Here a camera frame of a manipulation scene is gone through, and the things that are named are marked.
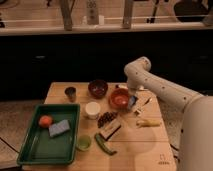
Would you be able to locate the red bowl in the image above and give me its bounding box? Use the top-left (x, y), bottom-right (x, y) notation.
top-left (109, 88), bottom-right (130, 109)

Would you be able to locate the yellow banana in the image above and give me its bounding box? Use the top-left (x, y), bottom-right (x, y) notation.
top-left (136, 120), bottom-right (161, 127)

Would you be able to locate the grey-blue towel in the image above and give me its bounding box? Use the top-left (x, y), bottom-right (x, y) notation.
top-left (127, 96), bottom-right (138, 109)

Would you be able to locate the dark grapes bunch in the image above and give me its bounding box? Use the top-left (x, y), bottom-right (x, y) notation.
top-left (97, 112), bottom-right (118, 128)

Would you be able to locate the wooden post right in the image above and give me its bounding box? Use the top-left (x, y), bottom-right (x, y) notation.
top-left (122, 0), bottom-right (133, 29)

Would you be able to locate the dark purple bowl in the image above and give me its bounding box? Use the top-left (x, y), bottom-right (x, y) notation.
top-left (88, 79), bottom-right (108, 99)

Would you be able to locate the white cup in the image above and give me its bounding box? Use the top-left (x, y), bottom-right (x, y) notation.
top-left (85, 102), bottom-right (101, 119)

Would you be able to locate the orange fruit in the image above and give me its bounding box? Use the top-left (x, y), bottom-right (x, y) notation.
top-left (39, 115), bottom-right (53, 128)

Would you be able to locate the dark metal cup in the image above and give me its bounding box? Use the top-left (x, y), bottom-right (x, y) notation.
top-left (65, 87), bottom-right (76, 102)

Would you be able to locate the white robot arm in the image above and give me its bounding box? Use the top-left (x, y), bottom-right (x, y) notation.
top-left (124, 57), bottom-right (213, 171)

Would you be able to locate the wooden post left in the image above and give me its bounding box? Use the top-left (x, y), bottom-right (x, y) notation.
top-left (59, 0), bottom-right (72, 31)

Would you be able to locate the blue sponge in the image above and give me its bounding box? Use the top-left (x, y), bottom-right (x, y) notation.
top-left (49, 120), bottom-right (70, 137)

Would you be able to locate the small green cup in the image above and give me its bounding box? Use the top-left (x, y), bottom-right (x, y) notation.
top-left (76, 135), bottom-right (91, 151)

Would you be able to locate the green pepper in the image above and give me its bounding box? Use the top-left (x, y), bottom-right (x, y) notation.
top-left (94, 133), bottom-right (116, 156)

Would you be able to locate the green plastic tray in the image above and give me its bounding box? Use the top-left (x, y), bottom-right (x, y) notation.
top-left (17, 104), bottom-right (80, 165)

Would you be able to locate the white remote on stand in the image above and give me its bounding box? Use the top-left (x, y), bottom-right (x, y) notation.
top-left (86, 0), bottom-right (99, 25)

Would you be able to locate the wooden post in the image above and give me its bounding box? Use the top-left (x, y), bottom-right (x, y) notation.
top-left (59, 0), bottom-right (72, 31)
top-left (122, 0), bottom-right (133, 29)

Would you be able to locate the black office chair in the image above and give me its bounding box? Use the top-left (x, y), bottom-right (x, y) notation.
top-left (174, 0), bottom-right (208, 22)

